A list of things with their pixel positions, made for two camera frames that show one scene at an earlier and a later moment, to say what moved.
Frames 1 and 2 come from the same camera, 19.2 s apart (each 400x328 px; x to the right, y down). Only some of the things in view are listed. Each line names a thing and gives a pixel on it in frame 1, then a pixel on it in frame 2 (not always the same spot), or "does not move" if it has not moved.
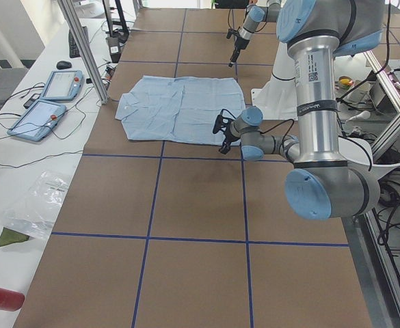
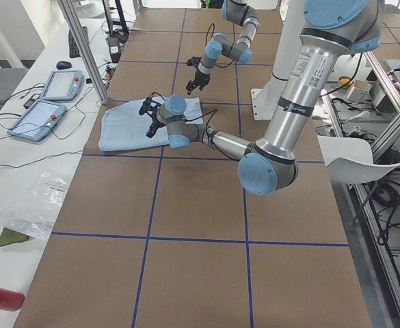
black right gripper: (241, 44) to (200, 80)
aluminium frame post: (83, 50) does not move
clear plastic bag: (34, 212) does not move
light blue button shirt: (178, 109) to (122, 126)
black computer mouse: (63, 65) does not move
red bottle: (0, 298) does not move
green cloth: (8, 236) does not move
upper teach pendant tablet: (64, 85) does not move
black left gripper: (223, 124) to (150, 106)
